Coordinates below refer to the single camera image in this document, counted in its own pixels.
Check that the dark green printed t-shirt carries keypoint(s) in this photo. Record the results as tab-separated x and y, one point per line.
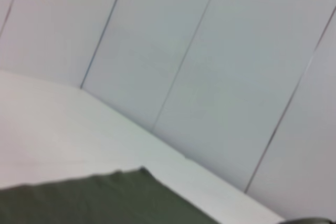
105	200

